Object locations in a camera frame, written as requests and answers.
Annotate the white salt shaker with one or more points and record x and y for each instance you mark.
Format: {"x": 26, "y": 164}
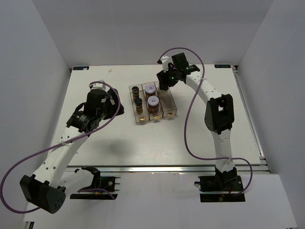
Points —
{"x": 164, "y": 94}

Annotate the blue label sticker left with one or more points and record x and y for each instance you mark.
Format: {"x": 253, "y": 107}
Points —
{"x": 80, "y": 68}

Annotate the small black-cap spice bottle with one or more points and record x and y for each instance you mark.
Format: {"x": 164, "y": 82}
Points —
{"x": 138, "y": 105}

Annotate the brown jar white lid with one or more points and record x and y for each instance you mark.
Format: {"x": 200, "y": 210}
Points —
{"x": 150, "y": 90}
{"x": 153, "y": 104}

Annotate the blue label sticker right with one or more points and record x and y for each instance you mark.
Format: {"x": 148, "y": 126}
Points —
{"x": 222, "y": 66}

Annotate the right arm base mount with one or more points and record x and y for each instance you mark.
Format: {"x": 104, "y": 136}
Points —
{"x": 212, "y": 191}

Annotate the brown jar white lid front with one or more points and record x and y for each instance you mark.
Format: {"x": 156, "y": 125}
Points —
{"x": 153, "y": 104}

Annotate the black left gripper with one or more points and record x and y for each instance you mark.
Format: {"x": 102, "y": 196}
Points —
{"x": 115, "y": 98}

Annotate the middle clear organizer bin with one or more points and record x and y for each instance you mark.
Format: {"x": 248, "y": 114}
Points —
{"x": 157, "y": 115}

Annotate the aluminium table edge rail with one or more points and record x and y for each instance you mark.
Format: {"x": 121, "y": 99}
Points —
{"x": 242, "y": 168}

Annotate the right clear organizer bin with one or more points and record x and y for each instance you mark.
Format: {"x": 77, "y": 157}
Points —
{"x": 167, "y": 104}

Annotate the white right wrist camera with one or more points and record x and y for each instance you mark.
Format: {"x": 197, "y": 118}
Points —
{"x": 164, "y": 61}

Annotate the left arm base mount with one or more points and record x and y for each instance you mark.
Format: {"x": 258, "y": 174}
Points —
{"x": 102, "y": 187}

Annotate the left clear organizer bin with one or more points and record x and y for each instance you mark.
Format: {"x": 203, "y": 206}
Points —
{"x": 139, "y": 118}

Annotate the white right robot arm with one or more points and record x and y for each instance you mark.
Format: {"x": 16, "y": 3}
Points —
{"x": 218, "y": 118}

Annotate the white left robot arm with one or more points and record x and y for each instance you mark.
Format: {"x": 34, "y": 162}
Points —
{"x": 46, "y": 188}

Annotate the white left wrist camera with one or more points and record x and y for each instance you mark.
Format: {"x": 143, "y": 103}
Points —
{"x": 98, "y": 85}

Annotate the blue label sticker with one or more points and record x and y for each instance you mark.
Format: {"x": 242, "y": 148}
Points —
{"x": 222, "y": 66}
{"x": 80, "y": 68}

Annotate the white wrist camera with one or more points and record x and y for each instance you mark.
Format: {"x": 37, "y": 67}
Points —
{"x": 98, "y": 85}
{"x": 164, "y": 61}

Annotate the clear organizer bin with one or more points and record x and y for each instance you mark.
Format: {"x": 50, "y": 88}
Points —
{"x": 157, "y": 115}
{"x": 167, "y": 104}
{"x": 139, "y": 118}

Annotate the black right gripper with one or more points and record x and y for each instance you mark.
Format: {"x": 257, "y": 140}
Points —
{"x": 162, "y": 76}

